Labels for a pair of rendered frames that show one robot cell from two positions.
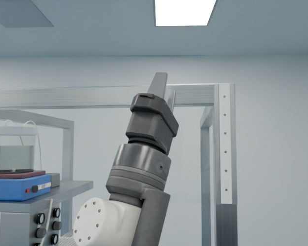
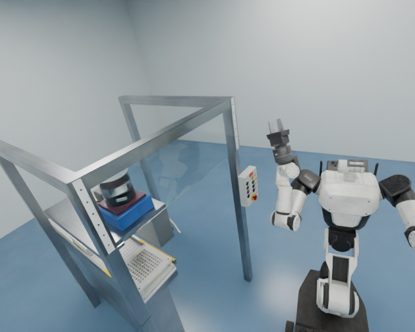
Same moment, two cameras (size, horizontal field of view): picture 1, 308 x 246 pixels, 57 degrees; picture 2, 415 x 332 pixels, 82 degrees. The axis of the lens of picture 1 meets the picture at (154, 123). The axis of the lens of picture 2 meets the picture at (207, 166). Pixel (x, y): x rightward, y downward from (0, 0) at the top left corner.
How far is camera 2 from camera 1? 1.22 m
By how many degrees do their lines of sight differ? 62
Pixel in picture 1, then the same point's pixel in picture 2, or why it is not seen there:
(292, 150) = (112, 87)
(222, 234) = (236, 161)
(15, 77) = not seen: outside the picture
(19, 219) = (162, 215)
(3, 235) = (157, 228)
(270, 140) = (95, 83)
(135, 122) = (284, 139)
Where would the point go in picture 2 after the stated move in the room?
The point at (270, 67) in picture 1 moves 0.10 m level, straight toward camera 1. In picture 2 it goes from (70, 12) to (72, 10)
